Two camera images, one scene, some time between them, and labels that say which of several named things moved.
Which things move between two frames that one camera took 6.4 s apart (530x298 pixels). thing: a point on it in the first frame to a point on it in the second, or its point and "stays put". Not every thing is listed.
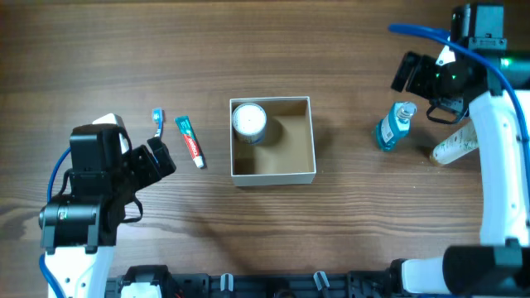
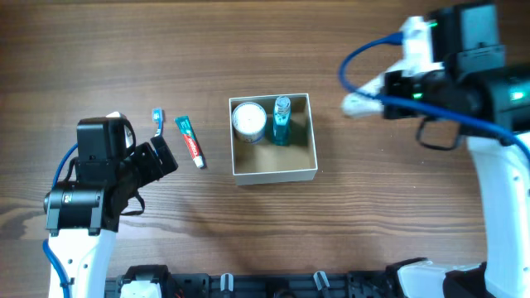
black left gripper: (146, 161) stays put
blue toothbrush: (158, 117) stays put
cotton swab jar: (249, 123) stays put
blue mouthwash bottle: (393, 129) to (281, 123)
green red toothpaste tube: (190, 140) stays put
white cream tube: (464, 141) to (360, 106)
